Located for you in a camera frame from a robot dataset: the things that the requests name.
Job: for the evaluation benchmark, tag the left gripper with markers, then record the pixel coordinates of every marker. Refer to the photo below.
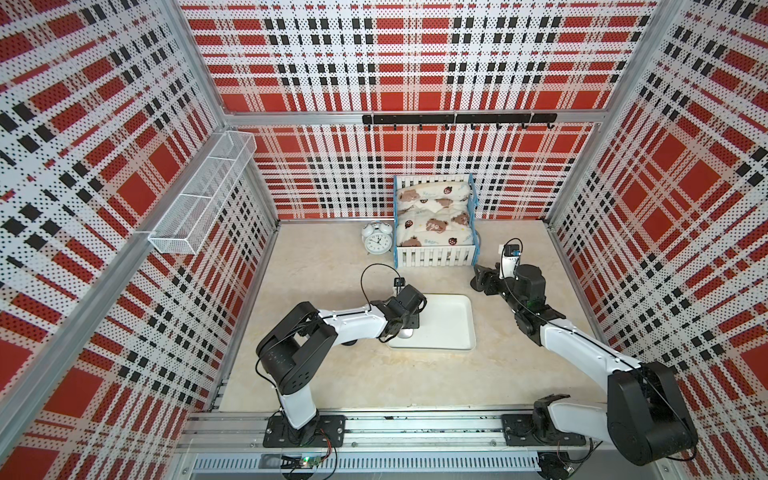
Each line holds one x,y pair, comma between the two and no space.
414,321

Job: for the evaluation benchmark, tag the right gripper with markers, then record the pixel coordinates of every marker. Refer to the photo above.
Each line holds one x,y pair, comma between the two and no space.
490,278

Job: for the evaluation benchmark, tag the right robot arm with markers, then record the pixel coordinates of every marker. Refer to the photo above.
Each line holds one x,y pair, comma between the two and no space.
644,415

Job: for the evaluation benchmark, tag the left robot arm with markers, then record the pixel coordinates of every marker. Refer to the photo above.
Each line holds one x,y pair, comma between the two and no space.
293,351

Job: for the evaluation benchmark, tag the white storage tray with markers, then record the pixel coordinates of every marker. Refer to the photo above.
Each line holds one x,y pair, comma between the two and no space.
446,323

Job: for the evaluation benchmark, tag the toy crib white blue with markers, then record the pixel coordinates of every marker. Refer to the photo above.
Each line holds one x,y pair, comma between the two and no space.
443,256

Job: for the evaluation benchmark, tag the white alarm clock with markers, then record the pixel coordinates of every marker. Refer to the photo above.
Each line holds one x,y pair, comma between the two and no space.
377,237

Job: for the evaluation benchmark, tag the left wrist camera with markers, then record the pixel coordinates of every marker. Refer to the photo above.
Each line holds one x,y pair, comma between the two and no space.
398,284

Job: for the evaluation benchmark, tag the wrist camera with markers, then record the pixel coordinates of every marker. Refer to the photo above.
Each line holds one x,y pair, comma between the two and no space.
398,284
510,258

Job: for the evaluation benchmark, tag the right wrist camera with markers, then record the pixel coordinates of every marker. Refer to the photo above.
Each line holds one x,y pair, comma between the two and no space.
510,258

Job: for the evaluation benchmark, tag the aluminium front rail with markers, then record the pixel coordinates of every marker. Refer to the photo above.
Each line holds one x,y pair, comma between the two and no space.
398,444

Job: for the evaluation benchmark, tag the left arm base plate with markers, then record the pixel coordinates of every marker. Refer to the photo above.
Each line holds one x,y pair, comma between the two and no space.
304,432

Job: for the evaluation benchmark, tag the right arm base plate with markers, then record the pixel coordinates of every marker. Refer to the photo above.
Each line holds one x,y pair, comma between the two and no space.
525,429

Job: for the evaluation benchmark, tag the black hook rail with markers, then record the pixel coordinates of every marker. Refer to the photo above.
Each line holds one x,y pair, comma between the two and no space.
445,119

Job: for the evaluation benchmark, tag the white wire basket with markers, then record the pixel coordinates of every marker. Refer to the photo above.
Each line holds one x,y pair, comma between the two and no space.
215,172

